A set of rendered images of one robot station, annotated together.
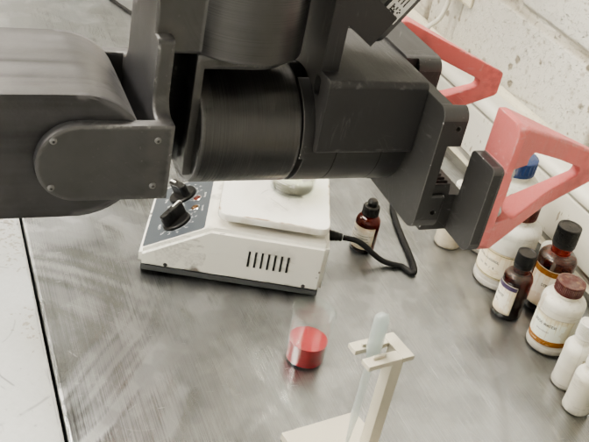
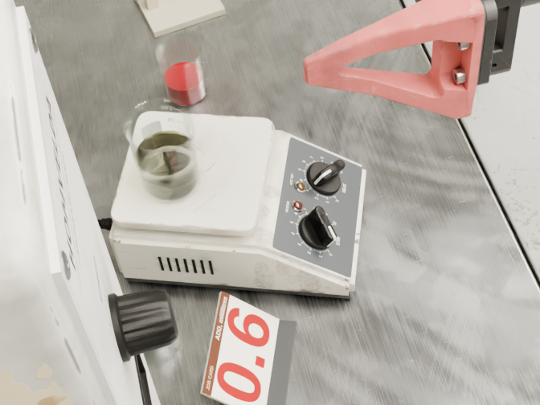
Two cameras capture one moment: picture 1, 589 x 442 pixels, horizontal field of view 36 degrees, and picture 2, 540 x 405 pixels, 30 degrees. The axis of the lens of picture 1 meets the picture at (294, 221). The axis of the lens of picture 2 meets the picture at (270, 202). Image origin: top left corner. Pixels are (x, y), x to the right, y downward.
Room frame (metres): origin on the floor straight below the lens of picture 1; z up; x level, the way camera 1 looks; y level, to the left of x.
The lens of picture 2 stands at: (1.36, 0.24, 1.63)
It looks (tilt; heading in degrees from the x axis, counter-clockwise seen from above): 53 degrees down; 198
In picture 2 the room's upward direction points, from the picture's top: 6 degrees counter-clockwise
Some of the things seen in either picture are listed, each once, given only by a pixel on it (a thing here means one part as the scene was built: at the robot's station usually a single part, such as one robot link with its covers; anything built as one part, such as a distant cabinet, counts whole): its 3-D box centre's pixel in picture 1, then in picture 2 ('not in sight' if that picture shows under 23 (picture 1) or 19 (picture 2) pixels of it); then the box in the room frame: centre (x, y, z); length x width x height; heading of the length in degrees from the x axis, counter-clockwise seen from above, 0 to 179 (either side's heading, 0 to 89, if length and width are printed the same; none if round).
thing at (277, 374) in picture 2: not in sight; (251, 356); (1.00, 0.10, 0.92); 0.09 x 0.06 x 0.04; 5
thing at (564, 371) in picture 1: (578, 352); not in sight; (0.76, -0.31, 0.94); 0.03 x 0.03 x 0.08
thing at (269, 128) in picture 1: (235, 109); not in sight; (0.39, 0.04, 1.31); 0.07 x 0.06 x 0.07; 116
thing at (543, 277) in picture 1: (555, 266); not in sight; (0.89, -0.30, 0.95); 0.04 x 0.04 x 0.11
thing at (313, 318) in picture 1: (309, 334); (182, 71); (0.71, -0.04, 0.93); 0.04 x 0.04 x 0.06
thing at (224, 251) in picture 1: (247, 225); (231, 204); (0.87, 0.05, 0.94); 0.22 x 0.13 x 0.08; 95
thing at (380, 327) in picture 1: (379, 338); not in sight; (0.59, -0.09, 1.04); 0.01 x 0.01 x 0.04; 36
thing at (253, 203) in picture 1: (276, 196); (194, 170); (0.87, 0.03, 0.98); 0.12 x 0.12 x 0.01; 5
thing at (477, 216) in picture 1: (506, 153); not in sight; (0.42, -0.10, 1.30); 0.09 x 0.07 x 0.07; 116
